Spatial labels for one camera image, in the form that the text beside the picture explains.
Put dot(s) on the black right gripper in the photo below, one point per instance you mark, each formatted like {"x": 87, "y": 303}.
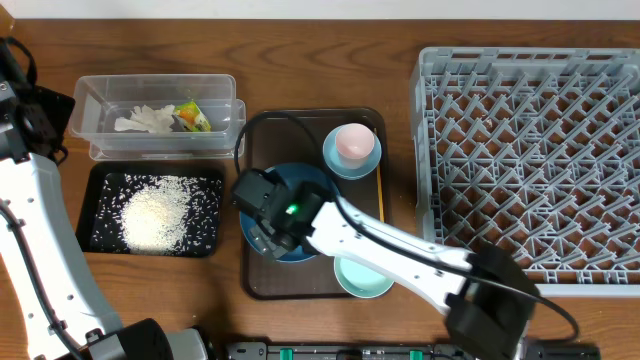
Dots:
{"x": 263, "y": 234}

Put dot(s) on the dark blue plate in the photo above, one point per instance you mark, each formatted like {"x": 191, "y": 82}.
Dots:
{"x": 292, "y": 174}

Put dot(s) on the mint green bowl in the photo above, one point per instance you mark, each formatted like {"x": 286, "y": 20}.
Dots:
{"x": 360, "y": 281}

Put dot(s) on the white rice pile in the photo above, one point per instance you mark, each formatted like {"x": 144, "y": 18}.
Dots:
{"x": 157, "y": 215}

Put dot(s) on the yellow green snack wrapper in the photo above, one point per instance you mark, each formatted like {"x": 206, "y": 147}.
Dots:
{"x": 191, "y": 118}

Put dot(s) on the white tissue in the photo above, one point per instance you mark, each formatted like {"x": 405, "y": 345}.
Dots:
{"x": 146, "y": 119}

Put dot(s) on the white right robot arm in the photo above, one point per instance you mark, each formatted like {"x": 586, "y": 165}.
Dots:
{"x": 486, "y": 298}

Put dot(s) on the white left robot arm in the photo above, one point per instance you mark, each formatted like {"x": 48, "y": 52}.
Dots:
{"x": 65, "y": 313}

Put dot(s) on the clear plastic waste bin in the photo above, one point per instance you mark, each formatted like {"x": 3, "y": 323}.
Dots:
{"x": 100, "y": 100}

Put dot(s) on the grey plastic dishwasher rack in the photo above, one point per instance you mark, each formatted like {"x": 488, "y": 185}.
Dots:
{"x": 536, "y": 151}

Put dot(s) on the brown plastic serving tray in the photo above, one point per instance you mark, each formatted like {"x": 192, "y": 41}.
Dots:
{"x": 277, "y": 141}

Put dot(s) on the light blue saucer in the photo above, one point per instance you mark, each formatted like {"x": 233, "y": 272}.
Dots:
{"x": 333, "y": 160}

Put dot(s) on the black rectangular tray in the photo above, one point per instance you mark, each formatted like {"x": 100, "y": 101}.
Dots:
{"x": 98, "y": 173}

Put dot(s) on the pink cup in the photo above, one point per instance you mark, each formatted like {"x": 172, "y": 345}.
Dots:
{"x": 354, "y": 143}

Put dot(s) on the wooden chopstick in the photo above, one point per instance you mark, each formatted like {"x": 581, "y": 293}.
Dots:
{"x": 381, "y": 203}

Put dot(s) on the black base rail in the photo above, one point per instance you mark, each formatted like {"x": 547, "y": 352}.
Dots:
{"x": 264, "y": 351}

